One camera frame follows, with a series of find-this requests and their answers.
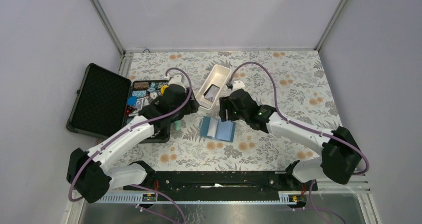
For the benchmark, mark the mint green case handle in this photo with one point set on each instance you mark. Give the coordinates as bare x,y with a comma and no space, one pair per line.
178,125

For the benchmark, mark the blue round poker chip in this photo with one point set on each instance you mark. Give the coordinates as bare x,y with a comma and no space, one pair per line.
131,101

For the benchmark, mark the yellow round poker chip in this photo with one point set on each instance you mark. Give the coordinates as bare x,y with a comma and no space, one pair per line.
163,89

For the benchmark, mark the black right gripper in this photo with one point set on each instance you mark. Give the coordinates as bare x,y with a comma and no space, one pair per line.
225,103

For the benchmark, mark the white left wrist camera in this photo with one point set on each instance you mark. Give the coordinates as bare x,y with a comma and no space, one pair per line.
176,80

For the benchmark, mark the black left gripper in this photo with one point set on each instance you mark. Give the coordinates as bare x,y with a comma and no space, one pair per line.
192,106

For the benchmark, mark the blue leather card holder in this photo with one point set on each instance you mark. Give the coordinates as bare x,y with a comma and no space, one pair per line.
216,129

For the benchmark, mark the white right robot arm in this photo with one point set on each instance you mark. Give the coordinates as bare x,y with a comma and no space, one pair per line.
339,156

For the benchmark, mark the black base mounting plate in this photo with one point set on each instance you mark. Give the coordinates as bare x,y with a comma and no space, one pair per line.
225,186

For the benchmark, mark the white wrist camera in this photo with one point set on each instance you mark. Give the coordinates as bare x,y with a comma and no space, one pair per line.
235,85
176,80

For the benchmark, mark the floral patterned table mat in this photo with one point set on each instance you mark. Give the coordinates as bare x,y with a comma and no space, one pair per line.
293,80

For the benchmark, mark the white rectangular plastic tray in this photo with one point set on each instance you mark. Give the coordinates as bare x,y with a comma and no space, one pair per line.
215,81

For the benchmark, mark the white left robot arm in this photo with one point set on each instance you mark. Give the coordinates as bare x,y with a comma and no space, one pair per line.
91,172

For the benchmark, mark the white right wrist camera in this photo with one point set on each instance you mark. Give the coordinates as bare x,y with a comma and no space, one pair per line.
235,85

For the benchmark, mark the black open carrying case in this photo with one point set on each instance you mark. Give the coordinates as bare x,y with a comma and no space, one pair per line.
100,108

